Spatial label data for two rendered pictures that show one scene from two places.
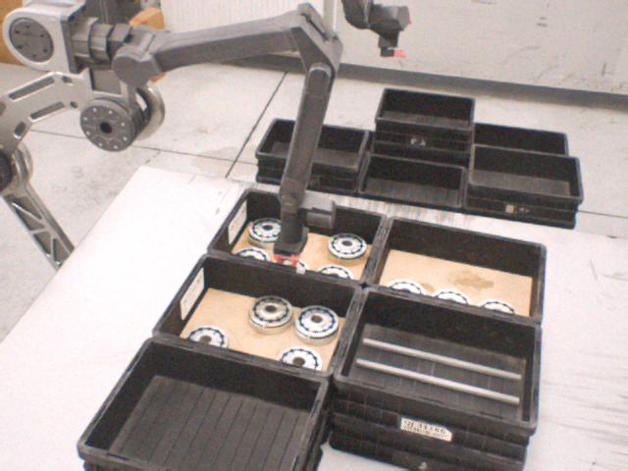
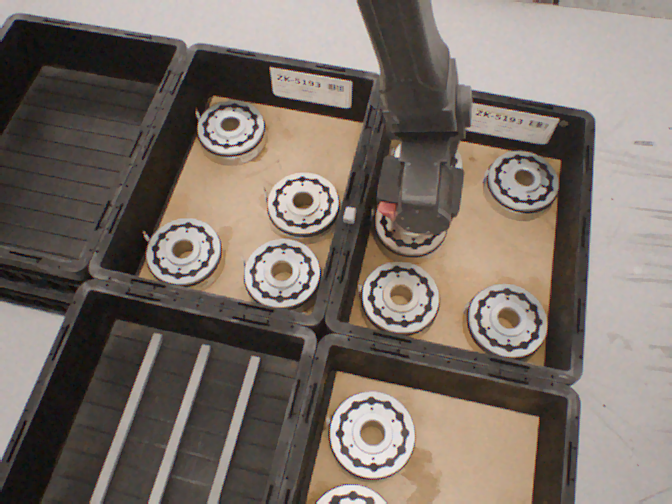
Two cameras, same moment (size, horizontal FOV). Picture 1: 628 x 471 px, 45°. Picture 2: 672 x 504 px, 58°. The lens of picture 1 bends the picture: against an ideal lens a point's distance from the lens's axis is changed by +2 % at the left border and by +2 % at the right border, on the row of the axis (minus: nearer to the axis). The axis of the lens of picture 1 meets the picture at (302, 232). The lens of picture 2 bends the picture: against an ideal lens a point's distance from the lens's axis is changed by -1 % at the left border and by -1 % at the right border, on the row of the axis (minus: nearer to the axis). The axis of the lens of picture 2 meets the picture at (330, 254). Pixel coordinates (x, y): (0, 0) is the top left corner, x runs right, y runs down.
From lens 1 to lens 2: 1.46 m
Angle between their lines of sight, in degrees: 57
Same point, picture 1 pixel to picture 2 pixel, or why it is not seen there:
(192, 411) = (126, 140)
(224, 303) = (335, 147)
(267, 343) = (249, 213)
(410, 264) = (496, 459)
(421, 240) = (547, 476)
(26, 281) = not seen: hidden behind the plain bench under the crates
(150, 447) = (76, 108)
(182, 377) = not seen: hidden behind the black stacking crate
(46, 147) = not seen: outside the picture
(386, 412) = (75, 384)
